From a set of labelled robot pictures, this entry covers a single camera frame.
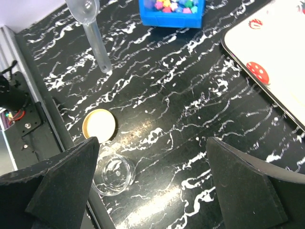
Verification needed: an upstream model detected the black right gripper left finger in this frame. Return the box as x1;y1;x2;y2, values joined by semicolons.
0;137;99;229

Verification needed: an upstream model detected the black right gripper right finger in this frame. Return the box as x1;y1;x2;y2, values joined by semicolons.
206;137;305;229

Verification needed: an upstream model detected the blue bin of star candies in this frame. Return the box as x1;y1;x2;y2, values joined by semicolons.
139;0;205;28

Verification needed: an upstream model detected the gold jar lid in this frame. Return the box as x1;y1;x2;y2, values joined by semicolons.
82;109;116;144

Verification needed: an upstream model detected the strawberry pattern tray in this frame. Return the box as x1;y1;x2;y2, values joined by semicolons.
221;0;305;129

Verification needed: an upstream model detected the clear plastic jar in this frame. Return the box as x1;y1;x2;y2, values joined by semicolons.
91;153;135;197

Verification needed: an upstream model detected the clear plastic scoop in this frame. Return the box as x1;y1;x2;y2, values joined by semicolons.
65;0;112;73

